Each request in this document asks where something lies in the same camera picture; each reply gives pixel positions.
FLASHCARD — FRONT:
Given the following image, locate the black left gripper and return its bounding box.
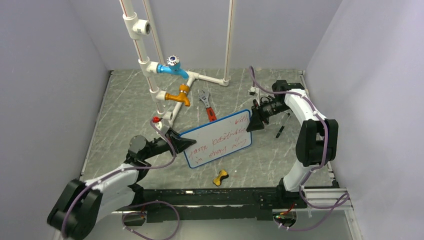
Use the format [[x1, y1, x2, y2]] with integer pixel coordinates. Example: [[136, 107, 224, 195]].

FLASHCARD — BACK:
[[142, 126, 196, 160]]

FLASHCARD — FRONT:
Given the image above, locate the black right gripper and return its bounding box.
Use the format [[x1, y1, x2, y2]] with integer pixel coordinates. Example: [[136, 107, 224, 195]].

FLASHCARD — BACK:
[[246, 99, 290, 133]]

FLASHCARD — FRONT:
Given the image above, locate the blue framed whiteboard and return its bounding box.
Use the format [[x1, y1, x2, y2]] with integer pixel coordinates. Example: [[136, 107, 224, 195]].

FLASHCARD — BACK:
[[180, 109, 253, 169]]

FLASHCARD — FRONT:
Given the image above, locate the yellow black whiteboard eraser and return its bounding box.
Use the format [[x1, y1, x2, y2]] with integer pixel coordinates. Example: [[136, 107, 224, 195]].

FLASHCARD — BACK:
[[212, 169, 229, 187]]

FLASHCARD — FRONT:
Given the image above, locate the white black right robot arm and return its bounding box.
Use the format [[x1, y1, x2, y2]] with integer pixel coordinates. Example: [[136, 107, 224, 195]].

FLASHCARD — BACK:
[[246, 80, 339, 208]]

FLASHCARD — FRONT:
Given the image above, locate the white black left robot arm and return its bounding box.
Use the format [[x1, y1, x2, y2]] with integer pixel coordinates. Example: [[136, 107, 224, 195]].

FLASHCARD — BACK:
[[46, 129, 196, 240]]

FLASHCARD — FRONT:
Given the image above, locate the black whiteboard stand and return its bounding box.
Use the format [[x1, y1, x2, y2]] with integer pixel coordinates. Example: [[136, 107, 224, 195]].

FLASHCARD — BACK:
[[275, 112, 291, 139]]

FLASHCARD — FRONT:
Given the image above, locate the orange faucet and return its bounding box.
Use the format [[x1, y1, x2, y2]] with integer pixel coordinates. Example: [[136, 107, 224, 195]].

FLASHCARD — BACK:
[[164, 84, 191, 107]]

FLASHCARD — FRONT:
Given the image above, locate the blue faucet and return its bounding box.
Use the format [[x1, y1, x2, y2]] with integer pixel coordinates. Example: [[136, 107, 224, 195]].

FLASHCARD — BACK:
[[156, 55, 189, 79]]

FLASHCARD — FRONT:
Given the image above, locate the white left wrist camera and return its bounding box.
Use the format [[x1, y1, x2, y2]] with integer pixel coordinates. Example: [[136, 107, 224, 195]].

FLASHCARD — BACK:
[[151, 116, 171, 134]]

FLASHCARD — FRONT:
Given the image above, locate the red handled adjustable wrench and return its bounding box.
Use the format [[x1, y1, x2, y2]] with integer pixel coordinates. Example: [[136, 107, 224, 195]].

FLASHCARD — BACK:
[[198, 90, 217, 122]]

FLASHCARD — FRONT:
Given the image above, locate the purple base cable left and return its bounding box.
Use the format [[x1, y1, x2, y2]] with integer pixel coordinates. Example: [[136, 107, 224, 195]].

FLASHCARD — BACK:
[[121, 200, 181, 240]]

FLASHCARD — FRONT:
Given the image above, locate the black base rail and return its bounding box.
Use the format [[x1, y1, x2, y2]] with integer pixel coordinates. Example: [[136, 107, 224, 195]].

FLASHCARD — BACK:
[[121, 186, 307, 223]]

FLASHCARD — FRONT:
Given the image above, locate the white PVC pipe frame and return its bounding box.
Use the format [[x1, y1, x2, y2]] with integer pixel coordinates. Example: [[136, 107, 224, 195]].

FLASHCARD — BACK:
[[119, 0, 236, 133]]

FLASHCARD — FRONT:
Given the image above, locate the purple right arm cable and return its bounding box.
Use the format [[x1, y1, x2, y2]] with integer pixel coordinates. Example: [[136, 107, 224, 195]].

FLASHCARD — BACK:
[[248, 65, 351, 232]]

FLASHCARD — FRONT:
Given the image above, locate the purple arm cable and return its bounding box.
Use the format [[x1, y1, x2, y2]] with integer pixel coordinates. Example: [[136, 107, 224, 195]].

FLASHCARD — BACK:
[[248, 65, 351, 232], [60, 119, 178, 239]]

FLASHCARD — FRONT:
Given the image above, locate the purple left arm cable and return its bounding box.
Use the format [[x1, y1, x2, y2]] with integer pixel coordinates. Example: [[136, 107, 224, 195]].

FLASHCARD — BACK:
[[60, 119, 178, 239]]

